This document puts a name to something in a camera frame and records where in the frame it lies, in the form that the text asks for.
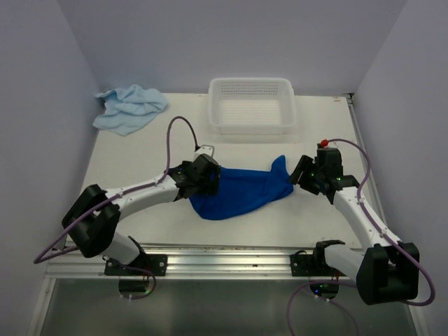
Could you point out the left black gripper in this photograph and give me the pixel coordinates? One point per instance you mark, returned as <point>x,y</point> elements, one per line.
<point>211,185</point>

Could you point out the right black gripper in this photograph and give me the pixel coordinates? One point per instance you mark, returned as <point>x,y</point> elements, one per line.
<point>304,164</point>

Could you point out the dark blue towel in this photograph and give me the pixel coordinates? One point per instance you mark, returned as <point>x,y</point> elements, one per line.
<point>241,191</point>

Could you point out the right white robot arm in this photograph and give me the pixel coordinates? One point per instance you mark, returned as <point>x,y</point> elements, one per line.
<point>384,269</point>

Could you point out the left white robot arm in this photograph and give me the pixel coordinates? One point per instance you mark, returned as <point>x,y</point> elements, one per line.
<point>92,220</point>

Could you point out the white perforated plastic basket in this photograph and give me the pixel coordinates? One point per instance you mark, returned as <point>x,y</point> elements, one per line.
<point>251,106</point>

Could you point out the light blue towel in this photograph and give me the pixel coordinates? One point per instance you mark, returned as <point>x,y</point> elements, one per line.
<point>128,110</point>

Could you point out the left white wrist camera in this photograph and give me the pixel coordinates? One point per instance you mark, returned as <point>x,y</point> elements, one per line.
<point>204,150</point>

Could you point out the aluminium mounting rail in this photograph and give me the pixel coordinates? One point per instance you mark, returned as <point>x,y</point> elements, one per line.
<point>188,262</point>

